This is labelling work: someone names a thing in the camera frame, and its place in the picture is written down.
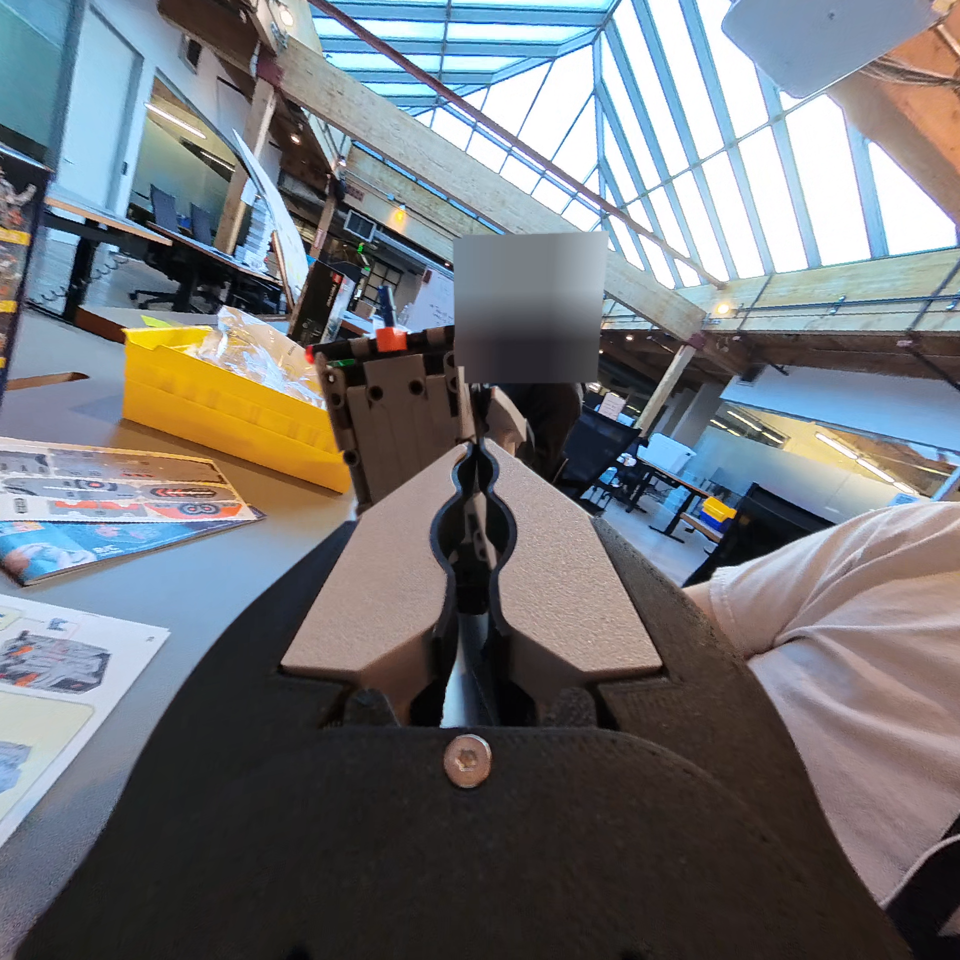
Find blue instruction booklet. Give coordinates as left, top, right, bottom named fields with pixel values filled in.
left=0, top=508, right=266, bottom=587

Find long dark office desk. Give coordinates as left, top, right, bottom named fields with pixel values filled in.
left=135, top=219, right=285, bottom=315

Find black monitor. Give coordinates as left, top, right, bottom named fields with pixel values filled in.
left=684, top=483, right=835, bottom=588

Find dark toy set box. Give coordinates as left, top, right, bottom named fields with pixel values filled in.
left=0, top=144, right=55, bottom=406

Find wooden-top standing desk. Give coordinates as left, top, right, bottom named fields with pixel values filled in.
left=41, top=187, right=175, bottom=325

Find black office chair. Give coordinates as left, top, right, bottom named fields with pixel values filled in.
left=558, top=407, right=644, bottom=513

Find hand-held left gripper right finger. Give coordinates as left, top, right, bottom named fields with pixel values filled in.
left=480, top=438, right=665, bottom=725

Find grey toy brick assembly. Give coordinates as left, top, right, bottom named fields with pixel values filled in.
left=306, top=326, right=535, bottom=571

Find white instruction sheet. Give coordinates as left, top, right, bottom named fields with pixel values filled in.
left=0, top=594, right=171, bottom=845

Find leaning whiteboard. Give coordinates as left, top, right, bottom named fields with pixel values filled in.
left=231, top=129, right=310, bottom=303

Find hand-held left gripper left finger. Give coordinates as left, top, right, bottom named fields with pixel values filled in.
left=281, top=442, right=481, bottom=725

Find sticker sheet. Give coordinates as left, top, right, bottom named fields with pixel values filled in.
left=0, top=438, right=250, bottom=524

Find black cardboard box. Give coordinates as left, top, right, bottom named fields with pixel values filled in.
left=288, top=258, right=366, bottom=347

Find yellow plastic bin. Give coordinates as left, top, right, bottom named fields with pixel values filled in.
left=122, top=326, right=354, bottom=495

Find clear plastic bags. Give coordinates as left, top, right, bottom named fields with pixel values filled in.
left=183, top=306, right=325, bottom=410

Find white box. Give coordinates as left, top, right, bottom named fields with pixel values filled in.
left=637, top=432, right=698, bottom=476

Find grey desk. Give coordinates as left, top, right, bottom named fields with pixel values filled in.
left=0, top=303, right=361, bottom=960

